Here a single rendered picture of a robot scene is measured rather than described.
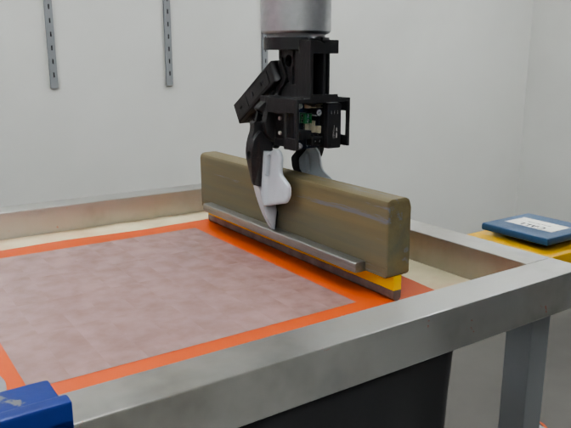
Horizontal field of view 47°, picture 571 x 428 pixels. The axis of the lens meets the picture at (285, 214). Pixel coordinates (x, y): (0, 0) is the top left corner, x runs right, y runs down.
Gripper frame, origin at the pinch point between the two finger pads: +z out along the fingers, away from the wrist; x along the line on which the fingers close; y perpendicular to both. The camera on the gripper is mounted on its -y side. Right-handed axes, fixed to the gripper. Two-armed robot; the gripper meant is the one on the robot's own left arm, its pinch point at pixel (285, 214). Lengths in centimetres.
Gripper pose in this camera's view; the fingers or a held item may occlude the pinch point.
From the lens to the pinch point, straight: 76.7
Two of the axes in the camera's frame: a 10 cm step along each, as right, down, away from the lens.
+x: 8.3, -1.3, 5.5
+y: 5.6, 1.9, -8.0
